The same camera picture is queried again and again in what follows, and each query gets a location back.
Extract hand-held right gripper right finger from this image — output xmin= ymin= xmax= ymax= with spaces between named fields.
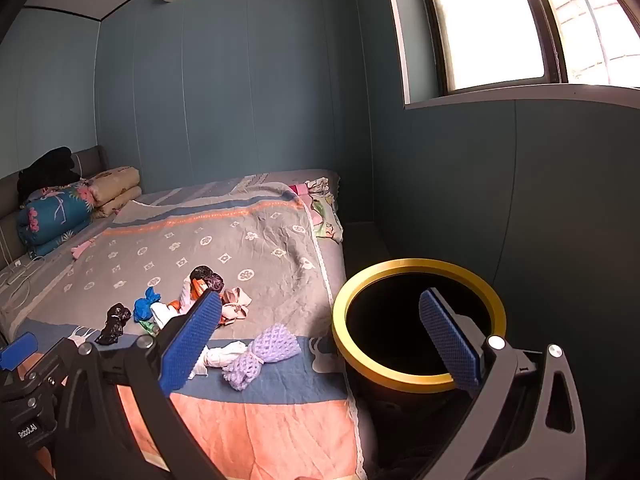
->
xmin=419 ymin=287 xmax=587 ymax=480

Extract small black plastic scrap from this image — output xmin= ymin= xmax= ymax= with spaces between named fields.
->
xmin=95 ymin=302 xmax=132 ymax=346

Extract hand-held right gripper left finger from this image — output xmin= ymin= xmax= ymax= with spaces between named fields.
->
xmin=52 ymin=290 xmax=226 ymax=480

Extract white charging cable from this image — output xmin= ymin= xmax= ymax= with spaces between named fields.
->
xmin=0 ymin=255 xmax=47 ymax=313

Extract white paper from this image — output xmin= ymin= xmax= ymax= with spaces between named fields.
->
xmin=150 ymin=301 xmax=182 ymax=332

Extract beige pillows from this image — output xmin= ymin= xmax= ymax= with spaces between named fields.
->
xmin=82 ymin=166 xmax=142 ymax=219

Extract white tissue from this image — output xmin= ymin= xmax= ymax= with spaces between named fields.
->
xmin=187 ymin=340 xmax=248 ymax=381

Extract orange and white wrapper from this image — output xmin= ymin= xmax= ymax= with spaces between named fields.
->
xmin=167 ymin=280 xmax=211 ymax=313

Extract black bin with yellow rim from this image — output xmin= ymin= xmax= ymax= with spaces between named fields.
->
xmin=332 ymin=258 xmax=507 ymax=480

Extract blue floral folded quilt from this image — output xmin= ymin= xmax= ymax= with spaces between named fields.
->
xmin=16 ymin=180 xmax=96 ymax=260

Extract patterned grey orange blue blanket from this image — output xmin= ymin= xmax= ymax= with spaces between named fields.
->
xmin=10 ymin=182 xmax=368 ymax=480

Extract black plastic bag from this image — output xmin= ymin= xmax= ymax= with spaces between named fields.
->
xmin=190 ymin=265 xmax=225 ymax=293

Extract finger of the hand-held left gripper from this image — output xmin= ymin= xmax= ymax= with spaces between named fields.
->
xmin=0 ymin=332 xmax=78 ymax=391

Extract black clothing pile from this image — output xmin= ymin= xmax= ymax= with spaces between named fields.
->
xmin=17 ymin=146 xmax=83 ymax=206

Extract floral pink green cloth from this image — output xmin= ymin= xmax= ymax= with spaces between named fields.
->
xmin=290 ymin=176 xmax=346 ymax=243

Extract window with dark frame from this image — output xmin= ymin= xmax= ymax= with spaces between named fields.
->
xmin=380 ymin=0 xmax=640 ymax=111

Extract blue wrapper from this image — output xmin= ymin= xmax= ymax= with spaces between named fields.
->
xmin=132 ymin=286 xmax=161 ymax=322

